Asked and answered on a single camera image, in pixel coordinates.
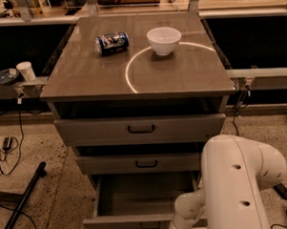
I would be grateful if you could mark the black power brick right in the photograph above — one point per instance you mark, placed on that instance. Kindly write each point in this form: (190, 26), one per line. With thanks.
(281, 191)

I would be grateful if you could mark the grey middle drawer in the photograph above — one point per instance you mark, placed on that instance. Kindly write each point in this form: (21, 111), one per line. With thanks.
(108, 165)

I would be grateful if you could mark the black power adapter left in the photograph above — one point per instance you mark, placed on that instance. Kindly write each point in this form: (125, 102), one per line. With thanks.
(7, 143)

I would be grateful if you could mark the grey bottom drawer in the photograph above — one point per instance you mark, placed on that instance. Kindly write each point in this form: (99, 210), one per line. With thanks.
(138, 200)

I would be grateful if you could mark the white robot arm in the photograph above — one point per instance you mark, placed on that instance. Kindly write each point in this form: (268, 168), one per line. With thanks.
(234, 170)

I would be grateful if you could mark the white ceramic bowl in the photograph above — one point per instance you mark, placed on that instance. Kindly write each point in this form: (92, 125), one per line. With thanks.
(163, 40)

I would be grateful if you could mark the dark blue plate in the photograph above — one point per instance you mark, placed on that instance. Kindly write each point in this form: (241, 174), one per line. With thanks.
(9, 76)

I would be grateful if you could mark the blue soda can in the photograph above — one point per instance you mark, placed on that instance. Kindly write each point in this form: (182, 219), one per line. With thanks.
(111, 43)

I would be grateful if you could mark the grey top drawer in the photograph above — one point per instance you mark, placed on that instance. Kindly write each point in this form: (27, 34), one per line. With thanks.
(139, 130)

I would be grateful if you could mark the grey drawer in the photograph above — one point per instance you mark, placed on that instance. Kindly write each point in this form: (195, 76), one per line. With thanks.
(108, 165)
(139, 130)
(138, 200)

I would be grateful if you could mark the white paper cup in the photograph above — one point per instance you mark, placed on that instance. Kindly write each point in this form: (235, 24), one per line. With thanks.
(26, 70)

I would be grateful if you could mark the grey drawer cabinet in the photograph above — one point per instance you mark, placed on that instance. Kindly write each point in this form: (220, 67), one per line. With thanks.
(138, 82)

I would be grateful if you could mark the black pole stand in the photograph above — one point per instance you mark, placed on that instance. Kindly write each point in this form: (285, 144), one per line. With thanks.
(20, 200)

